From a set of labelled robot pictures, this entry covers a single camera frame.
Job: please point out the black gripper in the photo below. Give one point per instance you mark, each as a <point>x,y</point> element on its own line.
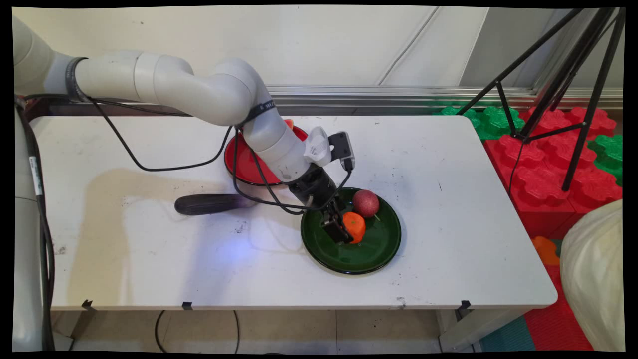
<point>314,187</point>

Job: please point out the orange tangerine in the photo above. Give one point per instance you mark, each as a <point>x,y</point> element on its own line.
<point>356,227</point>

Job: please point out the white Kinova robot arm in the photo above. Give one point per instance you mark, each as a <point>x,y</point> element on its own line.
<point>199,94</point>

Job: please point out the dark red round fruit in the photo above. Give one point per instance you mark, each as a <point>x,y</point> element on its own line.
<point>366,203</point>

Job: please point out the dark green plate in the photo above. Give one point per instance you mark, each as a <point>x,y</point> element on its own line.
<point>369,254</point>

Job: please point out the small orange food piece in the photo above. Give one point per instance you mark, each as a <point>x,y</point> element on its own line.
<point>288,123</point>

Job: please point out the red plate with black rim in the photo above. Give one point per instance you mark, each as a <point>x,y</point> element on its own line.
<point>244,164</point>

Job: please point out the long purple eggplant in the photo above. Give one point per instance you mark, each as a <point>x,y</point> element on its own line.
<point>209,204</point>

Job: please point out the black table edge clip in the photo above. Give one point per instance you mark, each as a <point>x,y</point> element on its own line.
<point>464,304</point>
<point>187,305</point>

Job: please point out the white table leg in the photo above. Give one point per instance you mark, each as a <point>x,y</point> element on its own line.
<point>478,329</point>

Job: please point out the green foam block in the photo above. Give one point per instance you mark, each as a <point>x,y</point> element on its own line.
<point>491,122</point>
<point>608,154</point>

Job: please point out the teal floor mat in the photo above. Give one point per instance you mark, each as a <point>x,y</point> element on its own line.
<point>508,336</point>

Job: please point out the orange foam piece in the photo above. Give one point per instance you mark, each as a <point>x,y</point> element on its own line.
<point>546,252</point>

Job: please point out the red floor mat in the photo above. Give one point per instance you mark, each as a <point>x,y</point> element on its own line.
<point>558,324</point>

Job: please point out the white plastic bag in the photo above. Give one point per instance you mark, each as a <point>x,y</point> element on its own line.
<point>595,279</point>

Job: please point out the black tripod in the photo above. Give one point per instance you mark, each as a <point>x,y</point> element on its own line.
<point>566,75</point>

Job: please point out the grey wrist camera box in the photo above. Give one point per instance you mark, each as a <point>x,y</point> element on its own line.
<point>343,147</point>

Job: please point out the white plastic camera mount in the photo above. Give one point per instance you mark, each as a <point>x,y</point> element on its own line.
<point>317,147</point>

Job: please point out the aluminium wall rail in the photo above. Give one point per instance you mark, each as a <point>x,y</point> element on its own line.
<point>398,94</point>

